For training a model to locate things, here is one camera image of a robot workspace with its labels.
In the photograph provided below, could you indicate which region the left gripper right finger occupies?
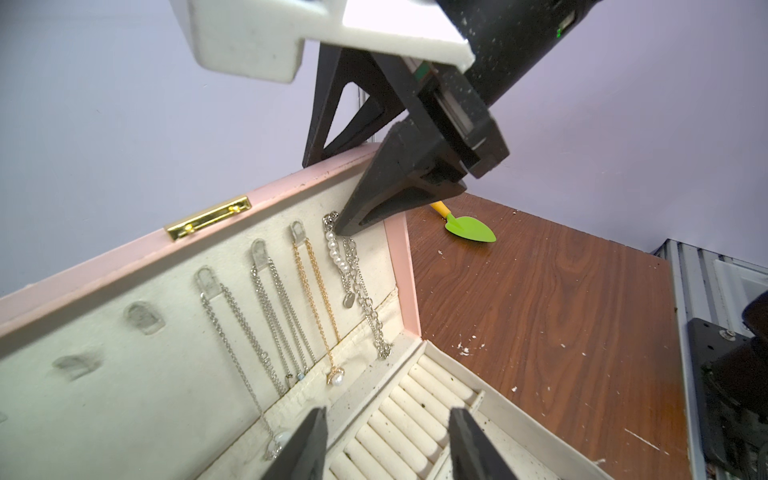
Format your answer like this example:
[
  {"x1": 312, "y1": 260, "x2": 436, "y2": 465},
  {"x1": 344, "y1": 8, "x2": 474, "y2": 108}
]
[{"x1": 448, "y1": 408, "x2": 518, "y2": 480}]

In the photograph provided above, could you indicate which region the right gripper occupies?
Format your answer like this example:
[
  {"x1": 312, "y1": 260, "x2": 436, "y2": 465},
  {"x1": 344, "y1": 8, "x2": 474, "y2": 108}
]
[{"x1": 301, "y1": 43, "x2": 511, "y2": 237}]

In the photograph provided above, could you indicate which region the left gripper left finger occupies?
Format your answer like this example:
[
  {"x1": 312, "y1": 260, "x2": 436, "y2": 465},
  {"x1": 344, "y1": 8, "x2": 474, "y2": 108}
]
[{"x1": 262, "y1": 407, "x2": 328, "y2": 480}]

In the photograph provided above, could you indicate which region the silver pearl jewelry chain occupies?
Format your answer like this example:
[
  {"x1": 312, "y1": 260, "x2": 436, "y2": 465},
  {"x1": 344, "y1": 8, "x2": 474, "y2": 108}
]
[{"x1": 322, "y1": 211, "x2": 394, "y2": 361}]

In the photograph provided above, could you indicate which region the pink jewelry box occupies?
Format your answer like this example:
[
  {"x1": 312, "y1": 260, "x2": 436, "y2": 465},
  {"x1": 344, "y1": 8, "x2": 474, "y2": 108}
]
[{"x1": 1, "y1": 145, "x2": 604, "y2": 479}]

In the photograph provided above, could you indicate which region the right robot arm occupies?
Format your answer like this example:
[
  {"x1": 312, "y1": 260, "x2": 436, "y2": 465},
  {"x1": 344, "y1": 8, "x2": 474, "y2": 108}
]
[{"x1": 303, "y1": 1, "x2": 592, "y2": 237}]

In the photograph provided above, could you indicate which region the silver long chain necklace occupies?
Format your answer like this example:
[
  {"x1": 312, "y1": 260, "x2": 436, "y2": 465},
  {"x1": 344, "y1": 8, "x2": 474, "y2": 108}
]
[{"x1": 194, "y1": 266, "x2": 289, "y2": 462}]

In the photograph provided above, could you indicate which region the silver double chain necklace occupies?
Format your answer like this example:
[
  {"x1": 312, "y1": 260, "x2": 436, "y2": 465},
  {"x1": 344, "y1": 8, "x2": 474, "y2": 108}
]
[{"x1": 250, "y1": 238, "x2": 318, "y2": 391}]

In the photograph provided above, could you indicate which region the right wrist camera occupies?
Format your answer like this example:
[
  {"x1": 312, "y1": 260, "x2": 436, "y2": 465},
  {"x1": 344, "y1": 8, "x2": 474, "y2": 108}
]
[{"x1": 171, "y1": 0, "x2": 475, "y2": 83}]

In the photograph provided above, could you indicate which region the green shovel yellow handle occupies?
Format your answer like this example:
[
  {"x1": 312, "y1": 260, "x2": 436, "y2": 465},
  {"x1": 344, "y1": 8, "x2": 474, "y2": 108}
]
[{"x1": 430, "y1": 201, "x2": 497, "y2": 243}]

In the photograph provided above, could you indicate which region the gold chain necklace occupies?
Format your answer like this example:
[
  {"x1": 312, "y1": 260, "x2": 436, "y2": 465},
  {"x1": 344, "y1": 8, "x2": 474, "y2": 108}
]
[{"x1": 289, "y1": 220, "x2": 347, "y2": 386}]

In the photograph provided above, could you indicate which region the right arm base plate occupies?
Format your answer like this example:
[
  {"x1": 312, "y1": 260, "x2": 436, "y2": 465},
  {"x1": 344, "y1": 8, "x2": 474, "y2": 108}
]
[{"x1": 687, "y1": 293, "x2": 767, "y2": 479}]

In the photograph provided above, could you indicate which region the aluminium front rail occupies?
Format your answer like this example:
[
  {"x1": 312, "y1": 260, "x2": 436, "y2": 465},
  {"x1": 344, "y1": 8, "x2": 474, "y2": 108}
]
[{"x1": 653, "y1": 239, "x2": 767, "y2": 337}]

